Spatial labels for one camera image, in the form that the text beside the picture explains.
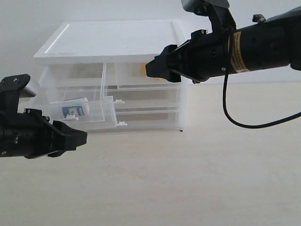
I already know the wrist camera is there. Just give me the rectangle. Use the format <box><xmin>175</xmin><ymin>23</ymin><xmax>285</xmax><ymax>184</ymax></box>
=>
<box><xmin>181</xmin><ymin>0</ymin><xmax>237</xmax><ymax>33</ymax></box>
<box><xmin>0</xmin><ymin>74</ymin><xmax>40</xmax><ymax>113</ymax></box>

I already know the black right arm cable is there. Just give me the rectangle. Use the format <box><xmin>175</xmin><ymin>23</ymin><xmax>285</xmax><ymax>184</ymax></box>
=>
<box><xmin>222</xmin><ymin>25</ymin><xmax>301</xmax><ymax>129</ymax></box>

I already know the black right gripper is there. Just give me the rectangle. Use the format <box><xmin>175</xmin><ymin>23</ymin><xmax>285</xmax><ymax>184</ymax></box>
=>
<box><xmin>146</xmin><ymin>29</ymin><xmax>233</xmax><ymax>83</ymax></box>

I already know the white plastic drawer cabinet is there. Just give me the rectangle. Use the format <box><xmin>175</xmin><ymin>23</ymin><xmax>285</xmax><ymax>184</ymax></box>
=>
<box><xmin>34</xmin><ymin>19</ymin><xmax>188</xmax><ymax>133</ymax></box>

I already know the clear middle wide drawer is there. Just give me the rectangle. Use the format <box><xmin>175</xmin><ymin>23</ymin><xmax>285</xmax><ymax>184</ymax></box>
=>
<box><xmin>108</xmin><ymin>89</ymin><xmax>185</xmax><ymax>112</ymax></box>

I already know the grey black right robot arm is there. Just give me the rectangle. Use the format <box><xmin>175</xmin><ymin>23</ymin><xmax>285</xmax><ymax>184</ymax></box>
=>
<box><xmin>146</xmin><ymin>0</ymin><xmax>301</xmax><ymax>83</ymax></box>

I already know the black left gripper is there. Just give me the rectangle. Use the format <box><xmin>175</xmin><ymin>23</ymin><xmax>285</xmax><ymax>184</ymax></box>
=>
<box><xmin>0</xmin><ymin>109</ymin><xmax>87</xmax><ymax>159</ymax></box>

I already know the clear bottom wide drawer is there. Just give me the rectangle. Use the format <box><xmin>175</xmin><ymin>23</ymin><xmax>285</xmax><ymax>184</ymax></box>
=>
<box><xmin>116</xmin><ymin>110</ymin><xmax>185</xmax><ymax>130</ymax></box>

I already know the clear wide drawer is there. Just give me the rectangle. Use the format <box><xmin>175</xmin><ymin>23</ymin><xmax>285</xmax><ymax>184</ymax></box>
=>
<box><xmin>108</xmin><ymin>89</ymin><xmax>185</xmax><ymax>112</ymax></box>
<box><xmin>116</xmin><ymin>110</ymin><xmax>185</xmax><ymax>130</ymax></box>

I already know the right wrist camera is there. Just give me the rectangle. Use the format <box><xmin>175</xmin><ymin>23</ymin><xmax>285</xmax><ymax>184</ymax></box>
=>
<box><xmin>181</xmin><ymin>0</ymin><xmax>237</xmax><ymax>33</ymax></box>

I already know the white blue pill bottle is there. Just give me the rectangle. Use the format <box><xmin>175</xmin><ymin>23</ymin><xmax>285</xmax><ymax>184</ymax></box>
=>
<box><xmin>49</xmin><ymin>97</ymin><xmax>90</xmax><ymax>121</ymax></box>

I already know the yellow cheese wedge toy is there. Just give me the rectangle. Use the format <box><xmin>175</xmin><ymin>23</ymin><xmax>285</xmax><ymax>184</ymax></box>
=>
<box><xmin>139</xmin><ymin>62</ymin><xmax>162</xmax><ymax>81</ymax></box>

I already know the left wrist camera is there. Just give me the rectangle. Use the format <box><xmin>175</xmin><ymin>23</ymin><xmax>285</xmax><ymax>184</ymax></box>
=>
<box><xmin>0</xmin><ymin>74</ymin><xmax>40</xmax><ymax>113</ymax></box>

